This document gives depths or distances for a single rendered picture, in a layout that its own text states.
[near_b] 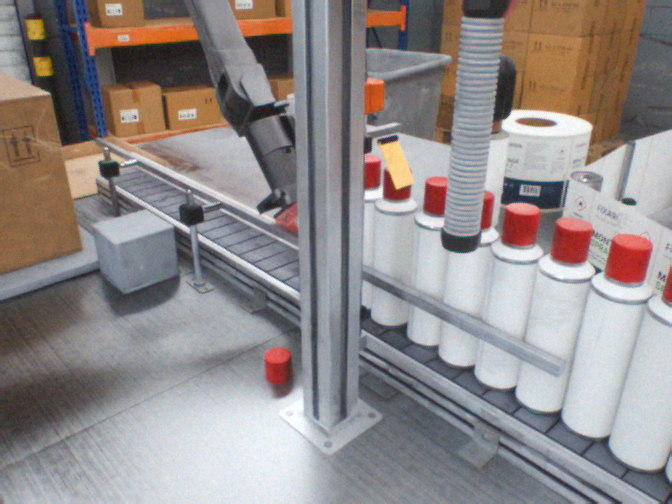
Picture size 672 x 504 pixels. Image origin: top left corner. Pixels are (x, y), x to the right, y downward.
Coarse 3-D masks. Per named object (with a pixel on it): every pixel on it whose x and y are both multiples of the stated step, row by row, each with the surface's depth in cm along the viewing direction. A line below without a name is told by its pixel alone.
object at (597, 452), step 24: (144, 192) 119; (168, 192) 119; (216, 216) 108; (216, 240) 99; (240, 240) 99; (264, 240) 99; (264, 264) 91; (288, 264) 91; (384, 336) 73; (432, 360) 69; (456, 384) 66; (504, 408) 62; (552, 432) 58; (600, 456) 55; (624, 480) 53; (648, 480) 53
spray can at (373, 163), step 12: (372, 156) 72; (372, 168) 71; (372, 180) 71; (372, 192) 72; (372, 204) 72; (372, 216) 72; (372, 228) 73; (372, 240) 74; (372, 252) 75; (372, 264) 75
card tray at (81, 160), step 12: (84, 144) 156; (120, 144) 158; (72, 156) 155; (84, 156) 157; (96, 156) 157; (144, 156) 149; (156, 156) 144; (72, 168) 148; (84, 168) 148; (96, 168) 148; (72, 180) 140; (84, 180) 140; (72, 192) 132; (84, 192) 132; (96, 192) 132
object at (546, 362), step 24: (96, 144) 125; (144, 168) 111; (240, 216) 90; (288, 240) 82; (384, 288) 70; (408, 288) 68; (432, 312) 65; (456, 312) 63; (480, 336) 61; (504, 336) 59; (528, 360) 57; (552, 360) 55
